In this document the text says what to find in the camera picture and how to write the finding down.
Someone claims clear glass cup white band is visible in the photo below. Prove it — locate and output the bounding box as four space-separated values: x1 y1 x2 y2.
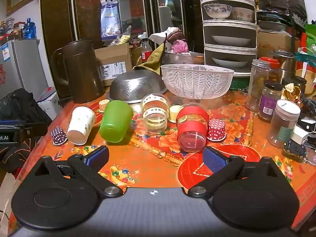
140 92 171 134

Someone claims white carton box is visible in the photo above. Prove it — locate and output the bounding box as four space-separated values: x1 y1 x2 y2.
37 87 62 120

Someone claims dark patterned cloth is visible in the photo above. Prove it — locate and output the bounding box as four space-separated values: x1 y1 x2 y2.
0 141 34 176

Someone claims pale yellow cupcake liner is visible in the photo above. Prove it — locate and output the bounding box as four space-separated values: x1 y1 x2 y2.
168 105 182 123

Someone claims black toy car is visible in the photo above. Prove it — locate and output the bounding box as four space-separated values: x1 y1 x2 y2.
283 140 307 163

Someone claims steel basin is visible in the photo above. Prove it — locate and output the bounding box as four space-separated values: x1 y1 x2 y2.
162 52 205 66

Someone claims brown plastic pitcher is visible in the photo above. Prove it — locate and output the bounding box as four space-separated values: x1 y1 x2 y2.
51 39 105 103

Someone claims pink floral bowl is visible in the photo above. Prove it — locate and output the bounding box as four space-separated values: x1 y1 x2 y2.
231 7 255 22

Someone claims orange dotted cupcake liner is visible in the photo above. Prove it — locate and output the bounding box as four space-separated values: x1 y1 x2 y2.
99 99 110 113

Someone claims red lid jar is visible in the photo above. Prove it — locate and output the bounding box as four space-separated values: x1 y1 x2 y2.
260 57 282 82

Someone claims green plastic cup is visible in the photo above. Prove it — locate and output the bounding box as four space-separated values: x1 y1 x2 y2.
99 100 134 144

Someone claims pink cloth bundle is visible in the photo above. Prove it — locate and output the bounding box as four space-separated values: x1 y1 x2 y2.
171 39 189 54

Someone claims blue water bottle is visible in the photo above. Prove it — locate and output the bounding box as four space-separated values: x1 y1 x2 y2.
25 18 37 39

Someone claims blue floral bowl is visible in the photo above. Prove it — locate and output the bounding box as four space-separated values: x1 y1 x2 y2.
203 4 233 20

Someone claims soda bottle red label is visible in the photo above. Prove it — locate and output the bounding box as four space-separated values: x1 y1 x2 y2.
141 38 153 63

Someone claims grey refrigerator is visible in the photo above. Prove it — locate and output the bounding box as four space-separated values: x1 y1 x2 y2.
0 39 53 99

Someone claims olive green cloth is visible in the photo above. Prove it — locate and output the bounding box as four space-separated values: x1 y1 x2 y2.
133 46 165 76

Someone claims steel colander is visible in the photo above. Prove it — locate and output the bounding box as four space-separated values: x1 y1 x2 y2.
106 69 169 103

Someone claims red floral tablecloth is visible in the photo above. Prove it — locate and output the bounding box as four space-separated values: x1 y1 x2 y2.
7 86 316 230

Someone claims dark lid glass jar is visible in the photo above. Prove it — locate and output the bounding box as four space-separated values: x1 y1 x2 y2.
281 76 307 97

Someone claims red plate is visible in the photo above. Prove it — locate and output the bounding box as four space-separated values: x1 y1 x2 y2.
177 144 261 187

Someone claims green plastic basket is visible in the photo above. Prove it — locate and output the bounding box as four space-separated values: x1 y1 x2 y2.
231 75 250 90

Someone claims purple dotted cupcake liner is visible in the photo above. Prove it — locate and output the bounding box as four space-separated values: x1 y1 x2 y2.
51 126 68 146

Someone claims red dotted cupcake liner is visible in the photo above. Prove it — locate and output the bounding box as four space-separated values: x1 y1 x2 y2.
207 118 227 142

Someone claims blue white snack bag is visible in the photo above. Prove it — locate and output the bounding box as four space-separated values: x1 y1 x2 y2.
100 0 122 40

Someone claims glass cup red sleeve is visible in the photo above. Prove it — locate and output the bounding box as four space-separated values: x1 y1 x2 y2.
176 103 210 152

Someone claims white charger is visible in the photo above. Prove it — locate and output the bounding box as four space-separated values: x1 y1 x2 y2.
291 126 309 145

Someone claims white tiered dish rack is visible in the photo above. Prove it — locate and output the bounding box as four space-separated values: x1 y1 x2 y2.
197 0 258 77

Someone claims black jacket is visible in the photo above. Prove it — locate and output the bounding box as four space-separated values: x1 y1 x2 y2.
0 88 53 129

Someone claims black lid jar purple label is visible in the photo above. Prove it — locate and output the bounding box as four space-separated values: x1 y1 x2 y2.
258 80 283 121

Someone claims white paper cup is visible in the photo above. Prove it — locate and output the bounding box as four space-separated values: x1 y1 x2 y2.
67 106 97 146

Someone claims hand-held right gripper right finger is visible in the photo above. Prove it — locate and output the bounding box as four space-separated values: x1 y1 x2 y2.
188 146 288 200

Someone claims plain cardboard box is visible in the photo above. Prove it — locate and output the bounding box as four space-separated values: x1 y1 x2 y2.
257 31 300 60

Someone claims white plastic basket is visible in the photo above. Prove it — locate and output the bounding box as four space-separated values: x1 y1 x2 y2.
160 64 234 100

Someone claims white lid plastic jar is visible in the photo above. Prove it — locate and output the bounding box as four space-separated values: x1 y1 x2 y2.
267 99 301 148

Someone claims white plate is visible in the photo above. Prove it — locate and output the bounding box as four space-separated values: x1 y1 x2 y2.
212 57 245 67

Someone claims tall clear glass jar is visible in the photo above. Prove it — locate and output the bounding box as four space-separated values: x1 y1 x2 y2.
246 59 270 111

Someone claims cardboard box white label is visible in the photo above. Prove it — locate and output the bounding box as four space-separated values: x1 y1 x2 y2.
94 43 133 87

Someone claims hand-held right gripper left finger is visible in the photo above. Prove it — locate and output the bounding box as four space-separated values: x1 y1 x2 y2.
33 145 123 198

